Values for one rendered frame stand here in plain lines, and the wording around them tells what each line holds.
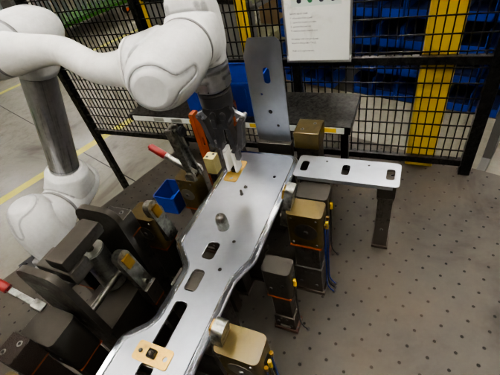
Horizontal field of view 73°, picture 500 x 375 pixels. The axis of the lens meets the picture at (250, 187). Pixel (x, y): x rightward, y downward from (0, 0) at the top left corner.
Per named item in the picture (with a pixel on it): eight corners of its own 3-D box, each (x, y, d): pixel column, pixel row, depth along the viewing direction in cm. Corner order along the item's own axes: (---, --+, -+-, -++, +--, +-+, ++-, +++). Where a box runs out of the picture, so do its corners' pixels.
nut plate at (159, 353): (175, 352, 67) (173, 350, 66) (165, 372, 64) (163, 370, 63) (141, 339, 70) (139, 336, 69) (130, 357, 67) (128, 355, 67)
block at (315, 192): (337, 264, 110) (337, 203, 91) (301, 257, 114) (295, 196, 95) (341, 246, 114) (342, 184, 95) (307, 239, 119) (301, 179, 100)
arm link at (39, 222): (25, 262, 124) (-17, 222, 110) (55, 225, 137) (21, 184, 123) (61, 263, 120) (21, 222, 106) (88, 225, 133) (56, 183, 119)
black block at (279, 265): (308, 338, 94) (300, 280, 74) (274, 328, 98) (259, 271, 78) (312, 321, 97) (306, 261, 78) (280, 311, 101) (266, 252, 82)
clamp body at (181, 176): (221, 257, 120) (193, 183, 96) (197, 251, 124) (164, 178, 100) (228, 242, 124) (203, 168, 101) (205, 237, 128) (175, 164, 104)
